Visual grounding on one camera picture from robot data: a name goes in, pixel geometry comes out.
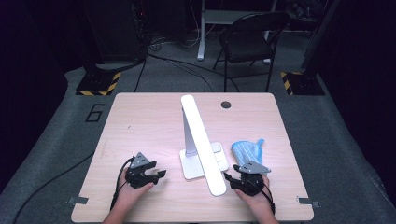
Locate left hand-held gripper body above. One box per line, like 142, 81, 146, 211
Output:
124, 151, 158, 189

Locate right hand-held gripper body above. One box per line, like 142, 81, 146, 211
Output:
232, 161, 272, 197

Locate blue striped cloth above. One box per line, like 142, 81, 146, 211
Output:
231, 138, 265, 167

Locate white desk lamp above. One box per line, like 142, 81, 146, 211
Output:
179, 94, 230, 198

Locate person's right hand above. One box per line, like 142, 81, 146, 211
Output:
234, 173, 276, 217

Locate person's left hand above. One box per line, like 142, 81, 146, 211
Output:
116, 169, 155, 210

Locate black stand with striped base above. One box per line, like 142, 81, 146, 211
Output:
75, 46, 121, 97
279, 0, 342, 96

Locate black folding chair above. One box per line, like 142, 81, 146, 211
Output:
212, 11, 291, 93

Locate dark equipment cabinet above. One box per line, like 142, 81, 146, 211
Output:
79, 0, 148, 63

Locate left hand-held gripper cable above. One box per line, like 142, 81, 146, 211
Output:
109, 157, 135, 213

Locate hand-held gripper cable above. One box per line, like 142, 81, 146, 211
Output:
109, 157, 135, 213
248, 177, 276, 217

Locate right hand-held gripper cable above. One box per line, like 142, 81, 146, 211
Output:
248, 177, 276, 217

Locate thick black floor cable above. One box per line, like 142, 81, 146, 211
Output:
12, 150, 96, 224

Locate thin black floor cable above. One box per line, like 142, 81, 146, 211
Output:
133, 57, 148, 93
148, 53, 241, 93

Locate bundle of floor cables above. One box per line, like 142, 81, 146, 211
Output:
148, 29, 201, 52

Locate white desk frame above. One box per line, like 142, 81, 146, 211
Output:
196, 0, 278, 65

